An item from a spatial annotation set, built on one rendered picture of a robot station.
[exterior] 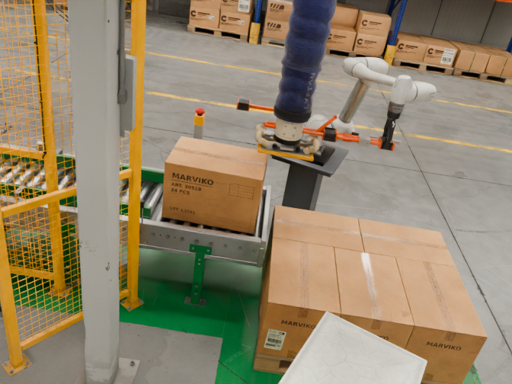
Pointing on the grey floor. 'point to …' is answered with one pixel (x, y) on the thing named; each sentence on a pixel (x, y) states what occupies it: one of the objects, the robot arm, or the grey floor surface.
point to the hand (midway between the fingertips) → (385, 142)
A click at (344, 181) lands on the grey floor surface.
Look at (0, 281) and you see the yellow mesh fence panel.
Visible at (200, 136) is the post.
